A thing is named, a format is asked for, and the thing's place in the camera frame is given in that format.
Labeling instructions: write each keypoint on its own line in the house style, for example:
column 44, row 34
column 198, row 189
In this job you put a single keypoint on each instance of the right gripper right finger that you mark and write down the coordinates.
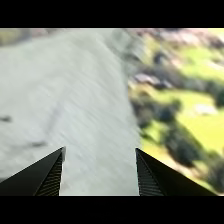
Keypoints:
column 156, row 181

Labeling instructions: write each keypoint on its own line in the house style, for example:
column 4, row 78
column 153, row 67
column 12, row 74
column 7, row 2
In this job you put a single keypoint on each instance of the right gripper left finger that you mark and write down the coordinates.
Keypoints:
column 43, row 180

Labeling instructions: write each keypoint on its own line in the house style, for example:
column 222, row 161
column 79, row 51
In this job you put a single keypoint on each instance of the grey T-shirt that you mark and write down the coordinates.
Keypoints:
column 66, row 100

